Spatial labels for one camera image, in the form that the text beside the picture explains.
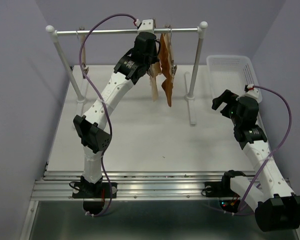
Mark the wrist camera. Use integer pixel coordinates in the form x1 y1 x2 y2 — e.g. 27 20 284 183
133 18 155 34
243 84 260 101

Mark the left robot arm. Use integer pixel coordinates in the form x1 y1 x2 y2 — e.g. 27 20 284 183
70 32 160 199

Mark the cream beige underwear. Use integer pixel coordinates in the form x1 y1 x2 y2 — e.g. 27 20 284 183
148 62 162 102

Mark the hanger holding brown underwear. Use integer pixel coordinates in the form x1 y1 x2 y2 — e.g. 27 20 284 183
164 24 178 78

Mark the beige clip hanger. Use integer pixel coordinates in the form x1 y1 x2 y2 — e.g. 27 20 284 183
147 18 166 81

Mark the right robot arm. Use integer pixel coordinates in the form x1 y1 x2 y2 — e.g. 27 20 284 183
201 84 300 232

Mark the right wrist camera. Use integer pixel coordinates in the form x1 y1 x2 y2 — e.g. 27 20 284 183
243 84 260 101

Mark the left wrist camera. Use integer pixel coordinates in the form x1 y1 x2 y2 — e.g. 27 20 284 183
133 18 155 34

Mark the empty wooden clip hanger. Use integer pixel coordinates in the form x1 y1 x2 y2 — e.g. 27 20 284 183
78 35 89 75

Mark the silver and white clothes rack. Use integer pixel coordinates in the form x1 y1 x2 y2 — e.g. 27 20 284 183
45 21 208 126

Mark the white plastic basket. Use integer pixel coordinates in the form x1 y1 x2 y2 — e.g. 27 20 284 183
206 55 259 98

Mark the brown underwear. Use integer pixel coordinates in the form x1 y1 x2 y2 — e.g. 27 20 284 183
159 33 175 107

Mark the aluminium mounting rail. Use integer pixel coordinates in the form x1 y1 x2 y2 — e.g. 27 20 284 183
31 169 295 202

